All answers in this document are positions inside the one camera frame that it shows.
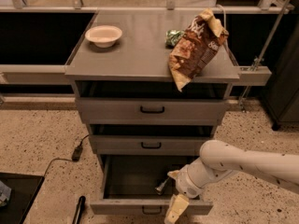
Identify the grey top drawer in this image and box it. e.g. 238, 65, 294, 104
77, 81, 227, 125

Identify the black floor cable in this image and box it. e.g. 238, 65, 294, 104
43, 133, 90, 176

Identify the grey side rail shelf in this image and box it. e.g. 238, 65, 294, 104
234, 66, 272, 86

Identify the black handle on floor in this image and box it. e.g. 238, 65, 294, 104
72, 196, 86, 224

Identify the silver redbull can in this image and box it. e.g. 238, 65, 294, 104
155, 177, 170, 195

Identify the white bowl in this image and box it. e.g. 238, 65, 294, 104
85, 25, 122, 48

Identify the black tray corner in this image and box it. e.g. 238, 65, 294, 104
0, 173, 44, 224

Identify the black power adapter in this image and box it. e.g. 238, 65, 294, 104
72, 145, 83, 161

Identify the grey drawer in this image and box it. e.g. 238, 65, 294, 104
90, 124, 216, 156
90, 154, 214, 217
77, 81, 227, 125

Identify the green crumpled snack bag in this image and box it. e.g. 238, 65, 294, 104
165, 29, 184, 47

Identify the grey middle drawer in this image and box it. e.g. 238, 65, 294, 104
90, 124, 216, 156

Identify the brown chip bag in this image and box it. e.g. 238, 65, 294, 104
168, 8, 229, 91

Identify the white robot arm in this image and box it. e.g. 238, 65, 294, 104
164, 140, 299, 224

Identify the grey bottom drawer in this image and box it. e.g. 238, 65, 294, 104
90, 154, 214, 217

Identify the metal support pole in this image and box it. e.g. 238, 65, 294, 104
238, 0, 298, 108

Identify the grey drawer cabinet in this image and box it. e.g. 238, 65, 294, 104
64, 8, 241, 161

